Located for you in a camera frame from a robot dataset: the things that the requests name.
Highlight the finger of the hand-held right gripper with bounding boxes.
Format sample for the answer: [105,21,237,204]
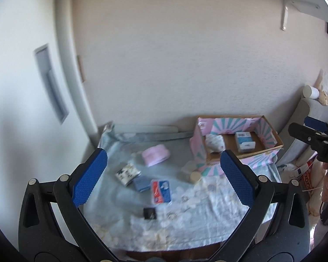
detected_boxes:
[303,116,328,132]
[288,123,321,145]

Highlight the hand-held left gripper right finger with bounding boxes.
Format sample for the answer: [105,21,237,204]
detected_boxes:
[210,150,311,262]

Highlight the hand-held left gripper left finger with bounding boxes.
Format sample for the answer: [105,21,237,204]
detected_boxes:
[18,148,118,262]

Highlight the cardboard box with pink lining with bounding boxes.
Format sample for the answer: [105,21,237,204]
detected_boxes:
[189,115,285,176]

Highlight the clear plastic bag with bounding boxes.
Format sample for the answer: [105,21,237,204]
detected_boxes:
[180,160,200,181]

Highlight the small blue box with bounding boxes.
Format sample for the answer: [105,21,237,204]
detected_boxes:
[133,178,152,193]

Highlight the pink fluffy cloth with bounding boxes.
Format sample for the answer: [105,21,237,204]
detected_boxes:
[141,145,171,167]

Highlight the small black square item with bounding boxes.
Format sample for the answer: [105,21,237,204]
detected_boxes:
[143,207,157,221]

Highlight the grey armchair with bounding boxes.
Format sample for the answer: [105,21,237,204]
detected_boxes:
[276,98,328,170]

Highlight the red and white bag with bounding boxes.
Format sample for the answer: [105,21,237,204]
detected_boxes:
[298,158,318,194]

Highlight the white cylinder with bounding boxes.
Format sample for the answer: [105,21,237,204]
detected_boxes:
[302,85,321,99]

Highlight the white packet with dark print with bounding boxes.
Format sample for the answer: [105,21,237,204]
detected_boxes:
[115,162,142,187]

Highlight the white plastic bag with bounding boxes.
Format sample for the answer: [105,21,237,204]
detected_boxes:
[279,162,301,181]

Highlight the blue and white carton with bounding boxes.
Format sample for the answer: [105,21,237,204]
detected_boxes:
[234,131,256,153]

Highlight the white patterned pouch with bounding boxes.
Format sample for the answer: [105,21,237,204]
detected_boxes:
[206,134,225,152]

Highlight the light blue floral blanket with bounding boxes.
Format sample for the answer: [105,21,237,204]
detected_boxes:
[82,124,282,253]

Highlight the red and blue packet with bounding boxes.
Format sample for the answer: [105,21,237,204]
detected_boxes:
[150,179,172,205]

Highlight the white sliding door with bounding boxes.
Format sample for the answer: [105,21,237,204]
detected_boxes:
[0,0,97,224]

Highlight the grey recessed door handle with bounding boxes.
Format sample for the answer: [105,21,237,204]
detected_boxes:
[33,43,69,123]

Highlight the white shelf bracket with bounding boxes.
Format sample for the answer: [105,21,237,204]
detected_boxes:
[280,0,320,31]

